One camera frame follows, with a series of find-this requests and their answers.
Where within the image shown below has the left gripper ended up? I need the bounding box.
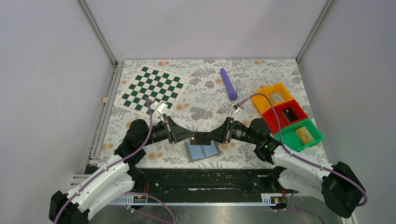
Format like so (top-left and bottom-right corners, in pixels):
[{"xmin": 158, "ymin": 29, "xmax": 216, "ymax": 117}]
[{"xmin": 140, "ymin": 116, "xmax": 195, "ymax": 147}]

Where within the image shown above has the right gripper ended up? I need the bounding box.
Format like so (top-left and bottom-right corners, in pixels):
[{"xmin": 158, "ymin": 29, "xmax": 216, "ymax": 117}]
[{"xmin": 205, "ymin": 117, "xmax": 261, "ymax": 145}]

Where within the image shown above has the grey card holder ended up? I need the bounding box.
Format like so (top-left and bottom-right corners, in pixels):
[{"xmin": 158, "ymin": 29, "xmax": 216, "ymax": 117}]
[{"xmin": 184, "ymin": 140, "xmax": 220, "ymax": 162}]

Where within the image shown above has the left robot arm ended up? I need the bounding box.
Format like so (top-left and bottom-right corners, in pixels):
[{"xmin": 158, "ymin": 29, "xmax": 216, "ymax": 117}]
[{"xmin": 49, "ymin": 116, "xmax": 194, "ymax": 224}]

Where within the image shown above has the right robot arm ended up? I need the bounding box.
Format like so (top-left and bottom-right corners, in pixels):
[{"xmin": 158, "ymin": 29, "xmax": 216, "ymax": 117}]
[{"xmin": 205, "ymin": 117, "xmax": 368, "ymax": 218}]

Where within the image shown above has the purple cylinder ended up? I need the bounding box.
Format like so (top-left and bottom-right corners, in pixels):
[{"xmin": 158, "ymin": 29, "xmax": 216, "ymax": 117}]
[{"xmin": 220, "ymin": 68, "xmax": 238, "ymax": 101}]

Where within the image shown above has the floral table mat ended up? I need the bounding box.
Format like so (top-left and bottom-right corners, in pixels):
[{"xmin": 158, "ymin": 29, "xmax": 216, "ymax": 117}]
[{"xmin": 116, "ymin": 59, "xmax": 314, "ymax": 168}]

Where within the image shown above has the green white chessboard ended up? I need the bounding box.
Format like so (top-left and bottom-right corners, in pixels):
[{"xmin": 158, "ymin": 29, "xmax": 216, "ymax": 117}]
[{"xmin": 114, "ymin": 65, "xmax": 190, "ymax": 117}]

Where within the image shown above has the red bin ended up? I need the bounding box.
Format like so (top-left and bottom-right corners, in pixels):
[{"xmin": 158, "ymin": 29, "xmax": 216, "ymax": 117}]
[{"xmin": 262, "ymin": 100, "xmax": 308, "ymax": 134}]

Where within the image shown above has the yellow bin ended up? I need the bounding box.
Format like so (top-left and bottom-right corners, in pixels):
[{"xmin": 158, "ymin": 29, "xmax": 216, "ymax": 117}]
[{"xmin": 250, "ymin": 82, "xmax": 295, "ymax": 114}]

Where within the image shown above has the silver item in yellow bin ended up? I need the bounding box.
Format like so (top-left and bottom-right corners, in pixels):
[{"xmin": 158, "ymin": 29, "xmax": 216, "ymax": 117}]
[{"xmin": 270, "ymin": 92, "xmax": 284, "ymax": 104}]

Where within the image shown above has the black item in red bin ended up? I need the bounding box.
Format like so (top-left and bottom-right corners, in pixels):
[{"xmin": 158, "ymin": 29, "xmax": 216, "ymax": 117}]
[{"xmin": 281, "ymin": 108, "xmax": 298, "ymax": 123}]

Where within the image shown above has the green bin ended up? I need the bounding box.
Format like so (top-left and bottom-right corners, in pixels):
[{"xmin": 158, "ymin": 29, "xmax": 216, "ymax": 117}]
[{"xmin": 281, "ymin": 119, "xmax": 324, "ymax": 152}]

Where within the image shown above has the yellow item in green bin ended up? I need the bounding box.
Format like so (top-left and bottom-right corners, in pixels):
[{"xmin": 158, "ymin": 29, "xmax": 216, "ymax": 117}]
[{"xmin": 295, "ymin": 126, "xmax": 314, "ymax": 145}]

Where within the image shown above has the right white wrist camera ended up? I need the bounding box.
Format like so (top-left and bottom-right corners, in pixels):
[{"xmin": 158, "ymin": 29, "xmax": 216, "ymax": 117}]
[{"xmin": 231, "ymin": 103, "xmax": 241, "ymax": 120}]

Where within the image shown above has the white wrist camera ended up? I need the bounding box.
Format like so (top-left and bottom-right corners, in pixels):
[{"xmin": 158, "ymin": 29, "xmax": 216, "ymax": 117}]
[
  {"xmin": 231, "ymin": 103, "xmax": 241, "ymax": 120},
  {"xmin": 155, "ymin": 101, "xmax": 168, "ymax": 121}
]

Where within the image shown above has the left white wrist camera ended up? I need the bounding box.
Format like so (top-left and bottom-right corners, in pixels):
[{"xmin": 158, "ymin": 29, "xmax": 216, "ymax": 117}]
[{"xmin": 155, "ymin": 101, "xmax": 168, "ymax": 121}]

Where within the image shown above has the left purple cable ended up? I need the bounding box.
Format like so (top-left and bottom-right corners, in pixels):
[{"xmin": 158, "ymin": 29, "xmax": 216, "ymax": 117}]
[{"xmin": 52, "ymin": 98, "xmax": 177, "ymax": 224}]

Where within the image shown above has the purple cable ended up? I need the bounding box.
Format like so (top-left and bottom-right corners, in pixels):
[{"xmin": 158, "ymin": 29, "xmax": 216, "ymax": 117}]
[
  {"xmin": 52, "ymin": 98, "xmax": 177, "ymax": 224},
  {"xmin": 236, "ymin": 92, "xmax": 369, "ymax": 224}
]

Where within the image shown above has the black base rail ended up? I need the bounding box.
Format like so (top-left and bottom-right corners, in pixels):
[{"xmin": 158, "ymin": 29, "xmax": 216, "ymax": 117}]
[{"xmin": 125, "ymin": 168, "xmax": 293, "ymax": 205}]

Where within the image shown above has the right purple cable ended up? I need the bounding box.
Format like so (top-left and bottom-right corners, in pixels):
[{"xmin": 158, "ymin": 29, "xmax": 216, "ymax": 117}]
[{"xmin": 236, "ymin": 92, "xmax": 369, "ymax": 224}]

